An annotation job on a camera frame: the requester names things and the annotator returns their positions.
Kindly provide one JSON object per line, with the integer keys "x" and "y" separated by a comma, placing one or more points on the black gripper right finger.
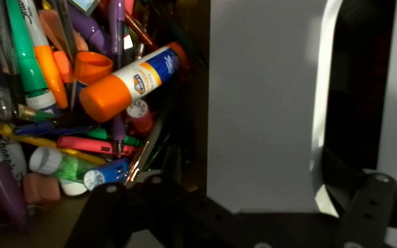
{"x": 368, "y": 207}

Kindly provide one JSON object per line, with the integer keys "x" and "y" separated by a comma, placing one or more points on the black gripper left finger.
{"x": 102, "y": 215}

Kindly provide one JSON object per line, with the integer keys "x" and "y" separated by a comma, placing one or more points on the white drawer holding stationery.
{"x": 47, "y": 225}

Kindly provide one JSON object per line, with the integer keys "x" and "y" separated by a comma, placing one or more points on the blue marker with white cap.
{"x": 106, "y": 174}

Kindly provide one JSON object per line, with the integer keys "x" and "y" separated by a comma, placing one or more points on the pink eraser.
{"x": 41, "y": 188}

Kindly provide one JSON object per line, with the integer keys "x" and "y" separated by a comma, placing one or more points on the green marker with white cap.
{"x": 54, "y": 163}

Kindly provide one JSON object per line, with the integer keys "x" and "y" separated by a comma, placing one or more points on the pink highlighter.
{"x": 88, "y": 145}

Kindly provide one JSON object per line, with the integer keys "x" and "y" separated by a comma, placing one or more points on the small dark green marker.
{"x": 103, "y": 134}

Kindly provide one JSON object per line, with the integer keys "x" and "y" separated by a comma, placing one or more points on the purple Sharpie marker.
{"x": 5, "y": 188}

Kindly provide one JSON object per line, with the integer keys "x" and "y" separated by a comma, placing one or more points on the yellow pencil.
{"x": 33, "y": 141}

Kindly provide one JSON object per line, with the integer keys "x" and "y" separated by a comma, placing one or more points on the small red glue stick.
{"x": 139, "y": 118}

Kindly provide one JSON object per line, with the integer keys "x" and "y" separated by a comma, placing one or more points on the glue stick with orange cap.
{"x": 134, "y": 80}

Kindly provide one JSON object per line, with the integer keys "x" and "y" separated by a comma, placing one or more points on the orange plastic cap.
{"x": 92, "y": 67}

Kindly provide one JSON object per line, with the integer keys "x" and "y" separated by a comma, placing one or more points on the orange highlighter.
{"x": 51, "y": 74}

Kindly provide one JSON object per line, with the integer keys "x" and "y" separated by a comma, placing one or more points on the thin purple pen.
{"x": 117, "y": 28}

